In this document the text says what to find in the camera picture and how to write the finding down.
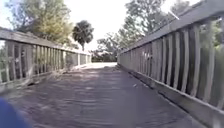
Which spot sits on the pale concrete path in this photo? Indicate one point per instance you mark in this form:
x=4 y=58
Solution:
x=102 y=65

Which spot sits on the low trees in distance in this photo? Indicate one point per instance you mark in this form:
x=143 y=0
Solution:
x=105 y=50

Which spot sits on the wooden plank bridge deck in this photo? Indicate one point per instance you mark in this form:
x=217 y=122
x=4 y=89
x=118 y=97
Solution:
x=100 y=96

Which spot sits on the palm tree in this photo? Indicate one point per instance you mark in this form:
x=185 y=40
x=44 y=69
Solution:
x=82 y=32

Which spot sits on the group of tall trees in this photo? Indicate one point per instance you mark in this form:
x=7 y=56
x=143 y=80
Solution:
x=143 y=16

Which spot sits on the wooden bridge railing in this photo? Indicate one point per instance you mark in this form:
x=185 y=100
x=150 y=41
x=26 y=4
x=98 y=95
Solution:
x=180 y=60
x=33 y=56

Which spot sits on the large leafy tree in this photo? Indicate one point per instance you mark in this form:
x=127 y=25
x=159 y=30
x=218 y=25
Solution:
x=43 y=20

